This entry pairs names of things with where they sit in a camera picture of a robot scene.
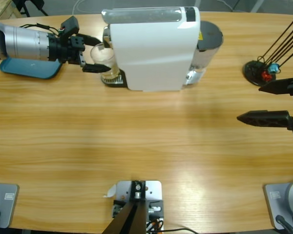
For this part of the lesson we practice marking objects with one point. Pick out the clear drinking glass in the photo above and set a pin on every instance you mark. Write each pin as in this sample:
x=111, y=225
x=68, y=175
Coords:
x=105, y=58

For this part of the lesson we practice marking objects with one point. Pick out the white capsule coffee machine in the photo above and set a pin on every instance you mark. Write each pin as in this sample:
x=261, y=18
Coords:
x=149, y=48

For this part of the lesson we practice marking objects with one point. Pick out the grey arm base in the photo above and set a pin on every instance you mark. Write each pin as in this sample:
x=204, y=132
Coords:
x=7, y=207
x=273, y=207

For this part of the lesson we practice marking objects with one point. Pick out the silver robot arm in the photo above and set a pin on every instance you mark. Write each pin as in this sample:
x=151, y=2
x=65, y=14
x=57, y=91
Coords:
x=19, y=44

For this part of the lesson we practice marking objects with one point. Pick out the red coffee capsule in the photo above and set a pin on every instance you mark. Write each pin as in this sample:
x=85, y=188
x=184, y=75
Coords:
x=266, y=75

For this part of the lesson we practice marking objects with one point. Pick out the teal coffee capsule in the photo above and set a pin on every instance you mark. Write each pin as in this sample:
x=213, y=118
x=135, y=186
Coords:
x=273, y=68

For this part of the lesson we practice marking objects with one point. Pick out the black capsule holder stand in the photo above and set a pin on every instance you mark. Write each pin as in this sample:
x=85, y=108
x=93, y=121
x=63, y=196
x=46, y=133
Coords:
x=252, y=70

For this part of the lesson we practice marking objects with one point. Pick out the teal plastic tray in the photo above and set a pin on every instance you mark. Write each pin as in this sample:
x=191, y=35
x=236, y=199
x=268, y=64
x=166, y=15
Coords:
x=27, y=68

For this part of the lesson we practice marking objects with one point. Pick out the black chair legs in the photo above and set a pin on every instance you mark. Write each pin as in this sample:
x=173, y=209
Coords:
x=29, y=2

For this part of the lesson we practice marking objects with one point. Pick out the wooden crate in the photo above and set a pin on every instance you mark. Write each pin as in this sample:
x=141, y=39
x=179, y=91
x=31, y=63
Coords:
x=0, y=9

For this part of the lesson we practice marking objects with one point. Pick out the grey table leg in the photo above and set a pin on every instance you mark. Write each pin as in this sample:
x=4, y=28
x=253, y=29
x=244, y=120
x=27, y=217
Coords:
x=197, y=3

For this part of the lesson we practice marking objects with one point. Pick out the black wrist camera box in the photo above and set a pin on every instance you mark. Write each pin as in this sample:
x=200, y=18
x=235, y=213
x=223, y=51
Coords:
x=69, y=26

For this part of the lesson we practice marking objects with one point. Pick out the white table frame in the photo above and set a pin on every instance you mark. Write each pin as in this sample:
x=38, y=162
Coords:
x=258, y=5

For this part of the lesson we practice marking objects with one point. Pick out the white camera mount dark post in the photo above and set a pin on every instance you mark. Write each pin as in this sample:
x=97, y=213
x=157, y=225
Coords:
x=151, y=190

